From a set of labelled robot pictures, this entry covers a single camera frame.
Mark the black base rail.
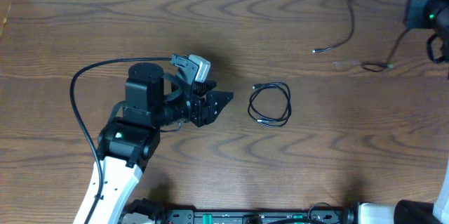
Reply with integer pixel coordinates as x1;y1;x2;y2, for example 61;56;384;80
122;201;358;224

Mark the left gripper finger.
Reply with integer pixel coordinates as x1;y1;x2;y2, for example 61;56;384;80
206;91;234;124
194;80;217;94

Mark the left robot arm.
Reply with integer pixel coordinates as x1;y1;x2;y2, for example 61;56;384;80
73;58;234;223

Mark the black USB cable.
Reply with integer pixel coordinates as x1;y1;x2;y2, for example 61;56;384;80
311;0;436;74
247;81;293;129

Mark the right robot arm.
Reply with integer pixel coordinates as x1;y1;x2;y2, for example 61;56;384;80
357;0;448;224

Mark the left camera black cable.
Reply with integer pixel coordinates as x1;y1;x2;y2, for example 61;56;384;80
69;54;187;224

